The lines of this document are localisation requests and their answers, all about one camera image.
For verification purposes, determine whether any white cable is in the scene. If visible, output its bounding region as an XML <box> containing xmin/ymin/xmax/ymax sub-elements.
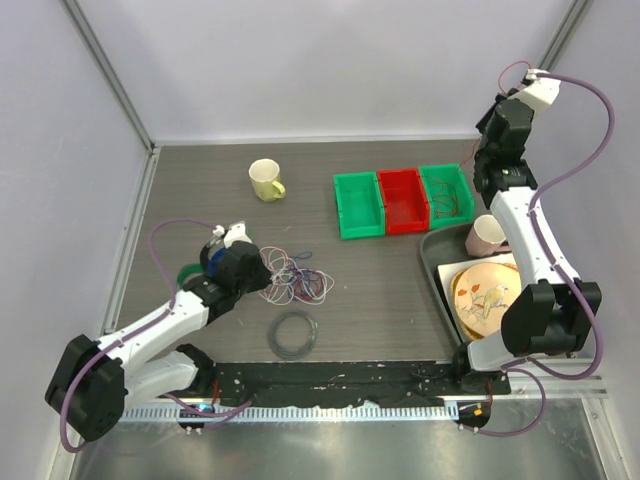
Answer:
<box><xmin>257</xmin><ymin>245</ymin><xmax>335</xmax><ymax>306</ymax></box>

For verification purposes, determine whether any red thin cable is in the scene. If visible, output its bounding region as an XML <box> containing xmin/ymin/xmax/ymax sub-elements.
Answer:
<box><xmin>428</xmin><ymin>60</ymin><xmax>534</xmax><ymax>219</ymax></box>

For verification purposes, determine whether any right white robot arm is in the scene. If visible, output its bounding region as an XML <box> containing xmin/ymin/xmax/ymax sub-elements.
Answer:
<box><xmin>451</xmin><ymin>91</ymin><xmax>604</xmax><ymax>395</ymax></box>

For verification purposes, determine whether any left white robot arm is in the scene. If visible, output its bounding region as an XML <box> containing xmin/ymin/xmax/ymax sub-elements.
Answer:
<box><xmin>45</xmin><ymin>241</ymin><xmax>271</xmax><ymax>442</ymax></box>

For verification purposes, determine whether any right green plastic bin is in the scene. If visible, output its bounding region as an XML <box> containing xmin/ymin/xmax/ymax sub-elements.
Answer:
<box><xmin>418</xmin><ymin>164</ymin><xmax>475</xmax><ymax>230</ymax></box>

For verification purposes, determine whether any green plastic bin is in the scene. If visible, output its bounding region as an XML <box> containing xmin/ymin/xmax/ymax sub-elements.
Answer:
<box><xmin>334</xmin><ymin>171</ymin><xmax>385</xmax><ymax>240</ymax></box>
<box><xmin>418</xmin><ymin>164</ymin><xmax>475</xmax><ymax>230</ymax></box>

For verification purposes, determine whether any yellow ceramic mug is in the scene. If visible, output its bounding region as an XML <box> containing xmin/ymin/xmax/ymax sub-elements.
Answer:
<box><xmin>248</xmin><ymin>158</ymin><xmax>286</xmax><ymax>202</ymax></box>

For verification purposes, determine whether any pink ceramic mug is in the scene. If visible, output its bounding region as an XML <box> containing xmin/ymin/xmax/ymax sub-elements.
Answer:
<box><xmin>465</xmin><ymin>214</ymin><xmax>511</xmax><ymax>258</ymax></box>

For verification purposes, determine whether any red plastic bin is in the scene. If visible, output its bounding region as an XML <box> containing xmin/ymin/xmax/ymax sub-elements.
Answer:
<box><xmin>376</xmin><ymin>168</ymin><xmax>430</xmax><ymax>235</ymax></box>

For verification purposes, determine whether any dark grey tray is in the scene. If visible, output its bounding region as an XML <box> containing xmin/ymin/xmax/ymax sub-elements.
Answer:
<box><xmin>419</xmin><ymin>223</ymin><xmax>516</xmax><ymax>346</ymax></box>

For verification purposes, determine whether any left green plastic bin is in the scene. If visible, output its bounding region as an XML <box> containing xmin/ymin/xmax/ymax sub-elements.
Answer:
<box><xmin>334</xmin><ymin>171</ymin><xmax>385</xmax><ymax>240</ymax></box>

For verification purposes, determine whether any white square plate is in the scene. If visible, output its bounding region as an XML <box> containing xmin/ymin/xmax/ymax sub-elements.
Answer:
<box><xmin>437</xmin><ymin>254</ymin><xmax>521</xmax><ymax>331</ymax></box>

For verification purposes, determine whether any bird pattern plate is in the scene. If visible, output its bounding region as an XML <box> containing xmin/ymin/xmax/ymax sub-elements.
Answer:
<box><xmin>450</xmin><ymin>262</ymin><xmax>521</xmax><ymax>340</ymax></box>

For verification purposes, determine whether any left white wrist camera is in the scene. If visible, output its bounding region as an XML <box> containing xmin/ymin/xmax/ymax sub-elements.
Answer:
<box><xmin>207</xmin><ymin>221</ymin><xmax>252</xmax><ymax>248</ymax></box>

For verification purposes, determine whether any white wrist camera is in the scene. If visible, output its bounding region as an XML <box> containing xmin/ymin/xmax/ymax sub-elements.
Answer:
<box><xmin>509</xmin><ymin>68</ymin><xmax>561</xmax><ymax>114</ymax></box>
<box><xmin>207</xmin><ymin>221</ymin><xmax>252</xmax><ymax>248</ymax></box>

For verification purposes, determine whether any black coiled cable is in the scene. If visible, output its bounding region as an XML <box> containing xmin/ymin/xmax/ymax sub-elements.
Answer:
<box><xmin>198</xmin><ymin>234</ymin><xmax>226</xmax><ymax>269</ymax></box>

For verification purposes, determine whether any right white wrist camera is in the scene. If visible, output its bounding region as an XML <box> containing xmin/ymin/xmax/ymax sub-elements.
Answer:
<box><xmin>509</xmin><ymin>68</ymin><xmax>561</xmax><ymax>114</ymax></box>

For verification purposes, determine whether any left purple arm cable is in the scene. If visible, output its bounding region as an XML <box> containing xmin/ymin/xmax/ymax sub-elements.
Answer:
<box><xmin>58</xmin><ymin>217</ymin><xmax>224</xmax><ymax>454</ymax></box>

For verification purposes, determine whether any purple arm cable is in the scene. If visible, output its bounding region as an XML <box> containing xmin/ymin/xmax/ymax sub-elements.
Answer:
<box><xmin>58</xmin><ymin>217</ymin><xmax>224</xmax><ymax>454</ymax></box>
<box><xmin>509</xmin><ymin>72</ymin><xmax>616</xmax><ymax>379</ymax></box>

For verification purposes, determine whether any grey coiled cable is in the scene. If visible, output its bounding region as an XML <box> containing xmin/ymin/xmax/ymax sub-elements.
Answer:
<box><xmin>267</xmin><ymin>309</ymin><xmax>320</xmax><ymax>359</ymax></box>

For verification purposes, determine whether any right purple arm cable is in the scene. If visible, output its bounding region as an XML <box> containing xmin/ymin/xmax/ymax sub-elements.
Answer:
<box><xmin>509</xmin><ymin>72</ymin><xmax>616</xmax><ymax>379</ymax></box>

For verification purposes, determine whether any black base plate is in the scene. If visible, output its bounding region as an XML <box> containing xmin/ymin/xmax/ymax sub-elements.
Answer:
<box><xmin>155</xmin><ymin>360</ymin><xmax>511</xmax><ymax>407</ymax></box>

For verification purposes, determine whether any white slotted cable duct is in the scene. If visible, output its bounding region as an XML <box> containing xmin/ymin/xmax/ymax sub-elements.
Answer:
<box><xmin>120</xmin><ymin>402</ymin><xmax>459</xmax><ymax>423</ymax></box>

